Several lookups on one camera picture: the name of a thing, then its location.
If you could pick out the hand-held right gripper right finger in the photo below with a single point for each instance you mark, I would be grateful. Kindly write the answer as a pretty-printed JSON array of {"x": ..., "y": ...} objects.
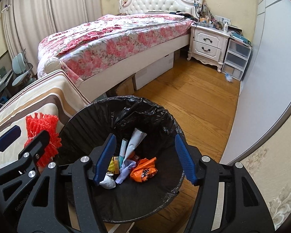
[{"x": 185, "y": 160}]

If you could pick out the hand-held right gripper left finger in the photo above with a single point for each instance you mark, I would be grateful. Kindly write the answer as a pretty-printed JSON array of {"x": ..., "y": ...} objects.
[{"x": 104, "y": 160}]

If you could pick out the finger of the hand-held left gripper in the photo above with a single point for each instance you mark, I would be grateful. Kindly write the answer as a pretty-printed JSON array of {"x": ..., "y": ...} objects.
[
  {"x": 8, "y": 136},
  {"x": 38, "y": 142}
]

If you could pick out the yellow foam fruit net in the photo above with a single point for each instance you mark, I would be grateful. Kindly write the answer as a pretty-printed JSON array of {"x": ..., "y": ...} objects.
[{"x": 110, "y": 165}]

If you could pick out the gold and black tube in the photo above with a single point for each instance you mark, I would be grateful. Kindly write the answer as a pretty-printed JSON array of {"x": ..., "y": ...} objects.
[{"x": 116, "y": 163}]

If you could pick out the orange foam fruit net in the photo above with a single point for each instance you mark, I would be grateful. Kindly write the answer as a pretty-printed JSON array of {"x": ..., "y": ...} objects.
[{"x": 43, "y": 123}]

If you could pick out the light blue tube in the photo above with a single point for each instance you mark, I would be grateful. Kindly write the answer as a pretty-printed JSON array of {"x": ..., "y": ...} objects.
[{"x": 123, "y": 150}]

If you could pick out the lilac paper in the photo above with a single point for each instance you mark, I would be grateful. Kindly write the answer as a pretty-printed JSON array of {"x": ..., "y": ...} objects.
[{"x": 125, "y": 172}]

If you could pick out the bin with black bag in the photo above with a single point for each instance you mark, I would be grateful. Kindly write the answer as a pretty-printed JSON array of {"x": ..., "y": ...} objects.
[{"x": 87, "y": 126}]

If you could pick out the pale grey sachet packet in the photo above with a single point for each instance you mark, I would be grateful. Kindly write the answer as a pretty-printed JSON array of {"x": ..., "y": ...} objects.
[{"x": 135, "y": 138}]

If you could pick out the striped bed sheet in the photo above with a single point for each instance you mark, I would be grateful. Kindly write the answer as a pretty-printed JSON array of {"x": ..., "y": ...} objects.
[{"x": 38, "y": 94}]

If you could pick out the white study desk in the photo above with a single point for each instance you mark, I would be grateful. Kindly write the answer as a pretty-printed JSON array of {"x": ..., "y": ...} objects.
[{"x": 2, "y": 80}]

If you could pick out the light blue desk chair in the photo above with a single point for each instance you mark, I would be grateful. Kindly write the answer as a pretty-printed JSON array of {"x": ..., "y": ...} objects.
[{"x": 20, "y": 64}]

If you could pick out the brown cardboard box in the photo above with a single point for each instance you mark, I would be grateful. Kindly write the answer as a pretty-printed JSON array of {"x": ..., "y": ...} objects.
[{"x": 126, "y": 86}]

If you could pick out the small blue white packet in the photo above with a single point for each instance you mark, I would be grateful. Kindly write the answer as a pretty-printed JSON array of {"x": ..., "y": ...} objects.
[{"x": 228, "y": 77}]

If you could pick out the white storage box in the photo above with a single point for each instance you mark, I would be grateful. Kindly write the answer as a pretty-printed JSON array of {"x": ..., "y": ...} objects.
[{"x": 155, "y": 70}]

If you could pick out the clear plastic drawer unit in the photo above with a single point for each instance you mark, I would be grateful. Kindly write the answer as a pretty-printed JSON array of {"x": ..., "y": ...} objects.
[{"x": 235, "y": 58}]

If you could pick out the white wardrobe door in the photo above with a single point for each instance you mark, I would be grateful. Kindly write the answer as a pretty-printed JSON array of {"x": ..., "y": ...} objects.
[{"x": 269, "y": 77}]

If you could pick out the white nightstand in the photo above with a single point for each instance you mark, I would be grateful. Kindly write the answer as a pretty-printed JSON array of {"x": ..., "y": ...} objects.
[{"x": 208, "y": 43}]

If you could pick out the beige curtain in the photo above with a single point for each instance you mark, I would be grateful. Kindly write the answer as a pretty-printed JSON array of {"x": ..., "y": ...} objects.
[
  {"x": 70, "y": 2},
  {"x": 26, "y": 17}
]

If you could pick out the pink floral bedspread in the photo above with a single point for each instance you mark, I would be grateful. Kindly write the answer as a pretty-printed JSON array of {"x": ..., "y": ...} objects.
[{"x": 111, "y": 38}]

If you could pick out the teal flat boxes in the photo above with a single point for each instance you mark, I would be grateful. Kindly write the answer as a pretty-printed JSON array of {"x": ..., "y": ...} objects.
[{"x": 240, "y": 38}]

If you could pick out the pile of small bottles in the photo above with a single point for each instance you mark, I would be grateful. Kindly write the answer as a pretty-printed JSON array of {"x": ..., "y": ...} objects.
[{"x": 208, "y": 19}]

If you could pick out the dark clothes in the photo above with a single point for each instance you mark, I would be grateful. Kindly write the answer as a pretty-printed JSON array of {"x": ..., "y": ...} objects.
[{"x": 181, "y": 13}]

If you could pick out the white bed with tufted headboard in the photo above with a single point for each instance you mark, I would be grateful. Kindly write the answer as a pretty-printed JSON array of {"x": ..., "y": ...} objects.
[{"x": 160, "y": 2}]

